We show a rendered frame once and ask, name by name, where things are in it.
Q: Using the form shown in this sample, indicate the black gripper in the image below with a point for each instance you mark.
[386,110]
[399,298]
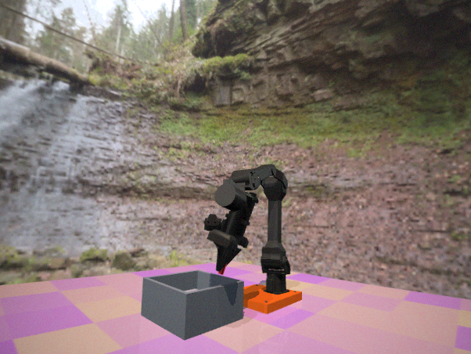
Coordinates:
[227,242]

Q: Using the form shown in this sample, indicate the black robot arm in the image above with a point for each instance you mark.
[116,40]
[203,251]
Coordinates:
[231,195]

